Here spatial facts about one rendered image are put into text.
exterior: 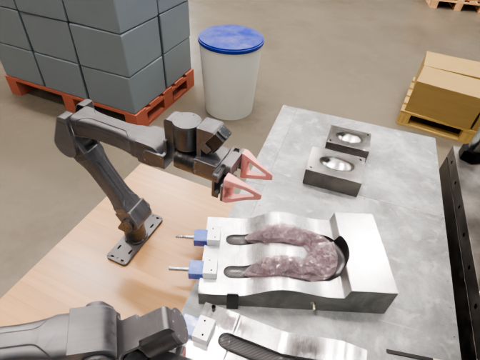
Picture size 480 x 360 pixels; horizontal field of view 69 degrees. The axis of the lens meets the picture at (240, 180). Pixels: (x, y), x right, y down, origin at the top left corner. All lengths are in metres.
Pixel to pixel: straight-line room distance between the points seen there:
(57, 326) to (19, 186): 2.22
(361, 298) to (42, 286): 0.85
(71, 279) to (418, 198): 1.18
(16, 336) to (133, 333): 0.15
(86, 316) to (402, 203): 1.10
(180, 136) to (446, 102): 2.82
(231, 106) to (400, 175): 1.80
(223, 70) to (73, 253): 1.98
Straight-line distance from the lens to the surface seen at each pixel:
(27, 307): 1.11
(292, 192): 1.27
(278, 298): 0.95
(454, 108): 3.33
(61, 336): 0.56
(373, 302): 1.01
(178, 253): 1.09
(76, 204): 2.46
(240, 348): 0.86
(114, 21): 2.57
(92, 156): 0.95
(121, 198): 0.98
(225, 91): 2.88
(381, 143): 1.63
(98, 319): 0.57
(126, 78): 2.72
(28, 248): 2.33
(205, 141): 0.67
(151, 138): 0.77
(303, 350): 0.86
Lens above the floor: 1.68
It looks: 43 degrees down
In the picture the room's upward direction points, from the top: 4 degrees clockwise
